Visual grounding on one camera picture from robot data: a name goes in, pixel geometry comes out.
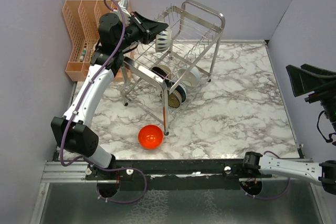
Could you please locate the red bowl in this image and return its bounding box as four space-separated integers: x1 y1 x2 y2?
138 124 164 150

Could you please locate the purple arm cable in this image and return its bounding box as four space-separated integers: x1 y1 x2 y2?
58 0 150 205
239 152 292 201

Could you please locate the black aluminium frame rail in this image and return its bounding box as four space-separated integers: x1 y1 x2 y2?
41 152 322 191

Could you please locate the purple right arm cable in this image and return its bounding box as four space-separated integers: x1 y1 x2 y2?
239 152 292 201

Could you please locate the beige speckled bowl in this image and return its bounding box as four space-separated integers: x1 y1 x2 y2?
155 28 172 52

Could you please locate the small green white tube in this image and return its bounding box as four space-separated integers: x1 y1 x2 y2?
78 47 87 62

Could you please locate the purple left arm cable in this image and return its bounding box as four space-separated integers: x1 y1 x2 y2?
58 0 150 205

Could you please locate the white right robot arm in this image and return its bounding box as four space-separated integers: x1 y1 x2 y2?
238 64 335 195

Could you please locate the peach plastic file organizer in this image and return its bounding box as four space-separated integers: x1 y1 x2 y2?
62 0 110 82

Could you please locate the dark patterned cream-inside bowl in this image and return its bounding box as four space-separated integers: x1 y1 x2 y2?
168 85 187 109

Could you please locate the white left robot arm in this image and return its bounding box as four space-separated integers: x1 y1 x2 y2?
51 12 168 179

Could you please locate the steel wire dish rack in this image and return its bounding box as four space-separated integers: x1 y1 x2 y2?
120 0 226 135

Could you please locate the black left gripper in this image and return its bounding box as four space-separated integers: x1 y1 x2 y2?
116 12 167 51

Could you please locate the white bowl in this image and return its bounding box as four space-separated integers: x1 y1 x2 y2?
183 67 201 88

